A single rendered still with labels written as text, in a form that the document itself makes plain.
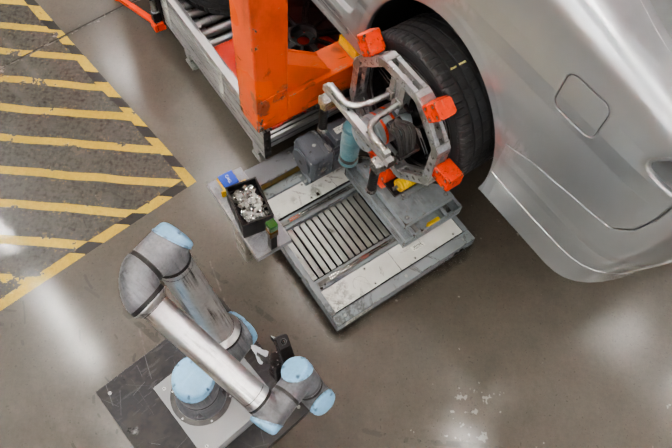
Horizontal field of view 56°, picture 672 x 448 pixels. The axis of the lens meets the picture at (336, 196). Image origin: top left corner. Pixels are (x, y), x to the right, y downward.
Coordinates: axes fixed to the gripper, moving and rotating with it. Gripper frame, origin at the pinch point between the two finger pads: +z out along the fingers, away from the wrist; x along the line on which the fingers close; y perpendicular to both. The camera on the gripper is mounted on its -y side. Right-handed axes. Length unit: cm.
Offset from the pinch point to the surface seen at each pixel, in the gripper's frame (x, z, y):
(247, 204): 25, 48, -27
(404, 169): 83, 17, -36
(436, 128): 76, -7, -63
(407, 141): 62, -5, -61
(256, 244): 26, 45, -9
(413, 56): 75, 6, -87
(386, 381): 63, 3, 57
